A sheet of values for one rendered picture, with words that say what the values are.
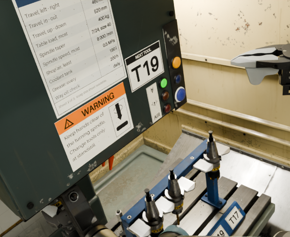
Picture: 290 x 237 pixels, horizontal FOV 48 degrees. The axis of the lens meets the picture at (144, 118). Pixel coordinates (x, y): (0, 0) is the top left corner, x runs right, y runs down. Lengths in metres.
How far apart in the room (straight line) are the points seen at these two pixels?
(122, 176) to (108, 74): 1.63
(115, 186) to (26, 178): 1.59
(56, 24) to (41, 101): 0.12
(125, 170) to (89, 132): 1.63
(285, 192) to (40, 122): 1.33
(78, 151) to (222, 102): 1.18
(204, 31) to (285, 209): 0.89
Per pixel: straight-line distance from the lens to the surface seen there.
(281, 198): 1.67
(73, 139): 0.57
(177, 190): 1.06
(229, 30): 1.49
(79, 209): 0.74
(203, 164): 1.19
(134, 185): 2.09
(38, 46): 0.50
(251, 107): 1.61
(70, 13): 0.53
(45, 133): 0.54
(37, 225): 1.49
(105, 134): 0.62
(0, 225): 1.39
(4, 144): 0.51
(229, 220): 1.37
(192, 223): 1.42
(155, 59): 0.67
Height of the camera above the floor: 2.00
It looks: 32 degrees down
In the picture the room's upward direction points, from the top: 12 degrees counter-clockwise
